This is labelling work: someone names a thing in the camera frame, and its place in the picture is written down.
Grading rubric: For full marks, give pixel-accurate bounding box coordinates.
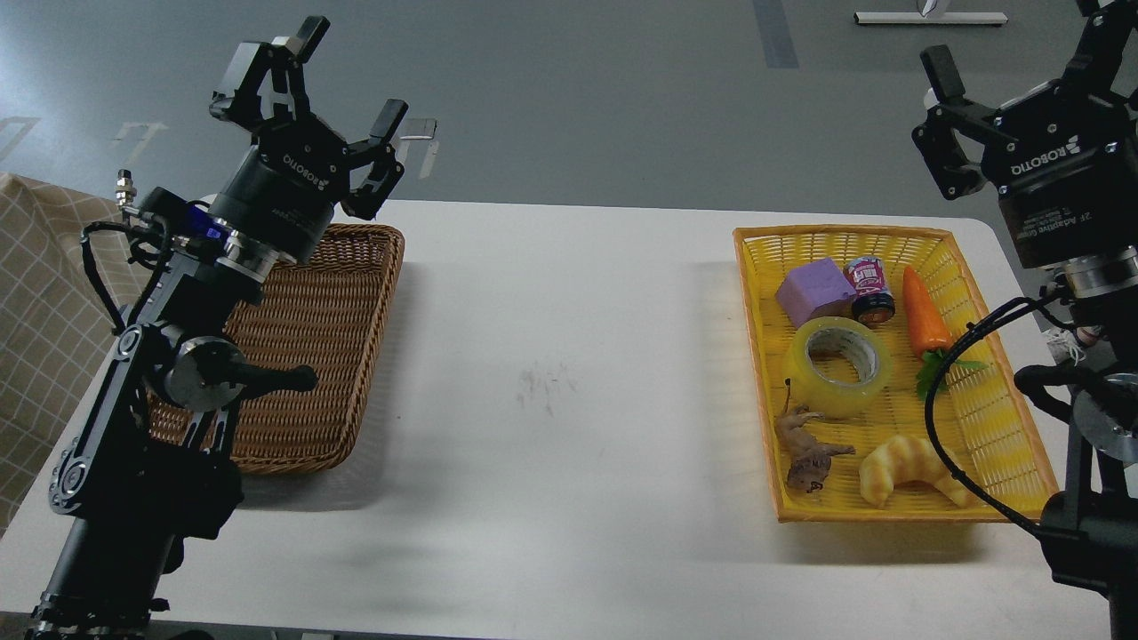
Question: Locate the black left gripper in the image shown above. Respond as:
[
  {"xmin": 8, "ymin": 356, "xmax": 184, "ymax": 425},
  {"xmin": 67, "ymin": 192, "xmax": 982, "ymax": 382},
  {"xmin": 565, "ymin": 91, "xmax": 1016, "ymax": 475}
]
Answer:
[{"xmin": 211, "ymin": 16, "xmax": 409, "ymax": 263}]

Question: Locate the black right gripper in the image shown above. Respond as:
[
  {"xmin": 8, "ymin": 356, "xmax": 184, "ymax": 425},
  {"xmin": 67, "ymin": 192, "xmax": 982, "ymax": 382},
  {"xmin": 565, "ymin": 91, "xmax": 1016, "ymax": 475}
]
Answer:
[{"xmin": 912, "ymin": 1, "xmax": 1137, "ymax": 268}]

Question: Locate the yellow tape roll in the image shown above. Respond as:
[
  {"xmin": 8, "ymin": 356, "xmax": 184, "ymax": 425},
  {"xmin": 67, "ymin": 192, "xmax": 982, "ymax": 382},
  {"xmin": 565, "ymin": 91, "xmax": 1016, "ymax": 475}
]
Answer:
[{"xmin": 781, "ymin": 315, "xmax": 894, "ymax": 419}]

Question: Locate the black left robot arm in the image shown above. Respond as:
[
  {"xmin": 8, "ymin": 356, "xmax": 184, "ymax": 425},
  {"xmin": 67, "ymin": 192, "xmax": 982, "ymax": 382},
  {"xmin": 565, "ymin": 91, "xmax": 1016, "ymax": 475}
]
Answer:
[{"xmin": 25, "ymin": 15, "xmax": 409, "ymax": 639}]

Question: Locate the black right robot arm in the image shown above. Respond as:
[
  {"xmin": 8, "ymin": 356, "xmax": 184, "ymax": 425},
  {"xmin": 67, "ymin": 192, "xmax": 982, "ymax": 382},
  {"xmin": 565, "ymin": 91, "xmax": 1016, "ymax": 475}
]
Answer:
[{"xmin": 913, "ymin": 1, "xmax": 1137, "ymax": 639}]

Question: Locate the white stand base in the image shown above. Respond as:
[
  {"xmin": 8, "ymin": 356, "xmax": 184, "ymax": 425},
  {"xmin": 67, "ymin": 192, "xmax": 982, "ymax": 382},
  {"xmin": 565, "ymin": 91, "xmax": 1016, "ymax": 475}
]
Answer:
[{"xmin": 854, "ymin": 1, "xmax": 1009, "ymax": 28}]

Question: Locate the brown wicker basket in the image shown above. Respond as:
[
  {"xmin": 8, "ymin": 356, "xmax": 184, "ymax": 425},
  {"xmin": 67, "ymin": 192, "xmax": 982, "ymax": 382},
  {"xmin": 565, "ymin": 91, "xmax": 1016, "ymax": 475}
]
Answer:
[{"xmin": 147, "ymin": 222, "xmax": 405, "ymax": 475}]

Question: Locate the white sneaker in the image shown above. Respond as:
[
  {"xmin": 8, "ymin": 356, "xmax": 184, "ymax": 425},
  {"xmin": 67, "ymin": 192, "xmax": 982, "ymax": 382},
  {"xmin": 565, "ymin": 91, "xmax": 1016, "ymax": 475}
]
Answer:
[{"xmin": 1041, "ymin": 325, "xmax": 1102, "ymax": 364}]

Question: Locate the small pink can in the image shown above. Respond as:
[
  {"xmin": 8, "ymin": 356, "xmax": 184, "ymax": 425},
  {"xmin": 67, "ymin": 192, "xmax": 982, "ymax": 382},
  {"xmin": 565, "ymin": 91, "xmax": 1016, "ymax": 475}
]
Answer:
[{"xmin": 843, "ymin": 256, "xmax": 897, "ymax": 328}]

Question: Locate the toy carrot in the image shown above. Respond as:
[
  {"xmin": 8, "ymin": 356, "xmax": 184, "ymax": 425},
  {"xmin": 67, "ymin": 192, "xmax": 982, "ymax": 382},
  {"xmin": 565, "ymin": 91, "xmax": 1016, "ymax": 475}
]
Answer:
[{"xmin": 902, "ymin": 266, "xmax": 955, "ymax": 401}]

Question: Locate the purple foam block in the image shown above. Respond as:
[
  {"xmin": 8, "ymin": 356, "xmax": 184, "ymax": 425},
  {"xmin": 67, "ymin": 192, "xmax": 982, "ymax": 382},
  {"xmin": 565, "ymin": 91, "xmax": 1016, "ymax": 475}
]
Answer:
[{"xmin": 775, "ymin": 259, "xmax": 856, "ymax": 329}]

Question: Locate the yellow plastic basket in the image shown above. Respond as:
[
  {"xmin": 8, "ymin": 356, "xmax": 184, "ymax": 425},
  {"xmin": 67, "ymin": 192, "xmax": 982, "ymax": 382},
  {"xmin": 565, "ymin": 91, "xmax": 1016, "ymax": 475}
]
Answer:
[{"xmin": 734, "ymin": 223, "xmax": 1058, "ymax": 523}]

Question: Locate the beige checkered cloth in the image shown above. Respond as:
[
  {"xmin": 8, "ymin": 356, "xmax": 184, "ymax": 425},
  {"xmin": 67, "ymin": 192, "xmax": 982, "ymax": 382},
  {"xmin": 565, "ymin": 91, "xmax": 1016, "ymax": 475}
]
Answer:
[{"xmin": 1, "ymin": 173, "xmax": 119, "ymax": 530}]

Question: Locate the toy croissant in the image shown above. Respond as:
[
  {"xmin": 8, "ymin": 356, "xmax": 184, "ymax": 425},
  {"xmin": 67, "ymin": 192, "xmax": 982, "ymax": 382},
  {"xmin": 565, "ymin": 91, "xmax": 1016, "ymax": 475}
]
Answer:
[{"xmin": 859, "ymin": 435, "xmax": 976, "ymax": 508}]

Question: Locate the toy lion figure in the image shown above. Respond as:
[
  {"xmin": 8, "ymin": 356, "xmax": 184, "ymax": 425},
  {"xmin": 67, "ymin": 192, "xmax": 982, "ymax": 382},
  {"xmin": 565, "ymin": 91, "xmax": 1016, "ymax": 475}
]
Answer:
[{"xmin": 773, "ymin": 378, "xmax": 857, "ymax": 493}]

